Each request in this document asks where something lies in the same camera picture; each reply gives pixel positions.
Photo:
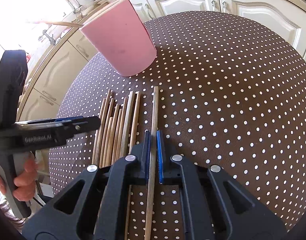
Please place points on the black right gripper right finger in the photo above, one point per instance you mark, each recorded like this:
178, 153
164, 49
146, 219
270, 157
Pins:
214, 205

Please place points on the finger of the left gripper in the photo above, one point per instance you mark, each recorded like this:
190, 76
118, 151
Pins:
69, 127

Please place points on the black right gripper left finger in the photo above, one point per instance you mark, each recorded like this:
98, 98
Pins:
94, 205

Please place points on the wooden chopstick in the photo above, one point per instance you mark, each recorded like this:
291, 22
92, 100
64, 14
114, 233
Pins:
126, 127
119, 132
135, 122
67, 24
109, 113
111, 137
152, 167
94, 162
100, 131

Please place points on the cream lower kitchen cabinets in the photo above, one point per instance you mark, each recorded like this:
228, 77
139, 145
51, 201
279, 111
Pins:
51, 78

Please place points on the person's left hand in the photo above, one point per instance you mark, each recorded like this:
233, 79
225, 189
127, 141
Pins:
25, 182

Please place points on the wooden chopstick on table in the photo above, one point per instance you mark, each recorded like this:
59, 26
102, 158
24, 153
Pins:
94, 162
100, 131
135, 122
126, 127
111, 137
119, 132
109, 113

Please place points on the chrome sink faucet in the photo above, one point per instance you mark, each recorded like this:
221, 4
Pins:
51, 38

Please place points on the wooden chopstick in holder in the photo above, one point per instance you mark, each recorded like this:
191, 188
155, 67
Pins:
67, 24

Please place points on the pink cylindrical utensil holder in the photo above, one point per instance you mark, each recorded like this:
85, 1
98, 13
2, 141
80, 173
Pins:
119, 35

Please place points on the brown polka dot tablecloth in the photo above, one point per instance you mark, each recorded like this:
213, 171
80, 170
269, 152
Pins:
231, 93

